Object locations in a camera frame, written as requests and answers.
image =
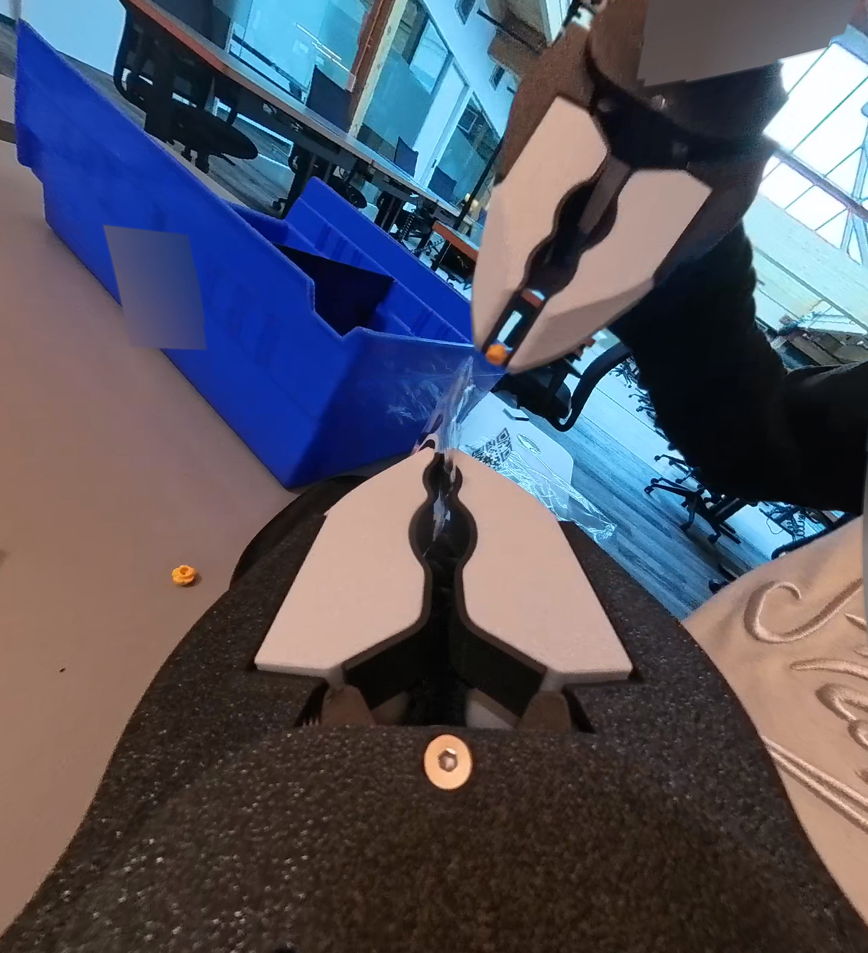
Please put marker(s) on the black office chair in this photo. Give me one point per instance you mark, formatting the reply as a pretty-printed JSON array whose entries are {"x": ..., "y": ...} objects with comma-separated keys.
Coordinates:
[
  {"x": 709, "y": 499},
  {"x": 582, "y": 387},
  {"x": 195, "y": 112}
]

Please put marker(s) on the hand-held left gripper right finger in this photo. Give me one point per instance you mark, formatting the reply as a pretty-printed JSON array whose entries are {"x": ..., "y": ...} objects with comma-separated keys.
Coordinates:
[{"x": 538, "y": 588}]

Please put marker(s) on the small orange toy piece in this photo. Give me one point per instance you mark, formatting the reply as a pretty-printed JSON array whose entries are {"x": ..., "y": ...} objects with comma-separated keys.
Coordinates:
[
  {"x": 495, "y": 353},
  {"x": 183, "y": 574}
]

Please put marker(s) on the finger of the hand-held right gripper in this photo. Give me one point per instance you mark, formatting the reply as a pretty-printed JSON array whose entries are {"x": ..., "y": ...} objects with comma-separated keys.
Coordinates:
[
  {"x": 627, "y": 253},
  {"x": 545, "y": 193}
]

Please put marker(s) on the long wooden office table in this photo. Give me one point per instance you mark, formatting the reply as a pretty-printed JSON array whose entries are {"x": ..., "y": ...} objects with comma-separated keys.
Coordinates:
[{"x": 307, "y": 97}]

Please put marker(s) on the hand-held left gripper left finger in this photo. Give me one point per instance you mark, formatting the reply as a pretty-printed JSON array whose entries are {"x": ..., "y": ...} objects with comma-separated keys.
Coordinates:
[{"x": 352, "y": 581}]

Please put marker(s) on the blue plastic bin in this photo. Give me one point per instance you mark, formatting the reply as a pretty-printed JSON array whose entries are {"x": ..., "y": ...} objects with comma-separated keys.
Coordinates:
[{"x": 203, "y": 298}]

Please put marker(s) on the clear plastic bag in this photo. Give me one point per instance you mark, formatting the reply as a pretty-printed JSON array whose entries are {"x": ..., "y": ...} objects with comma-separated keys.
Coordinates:
[{"x": 508, "y": 454}]

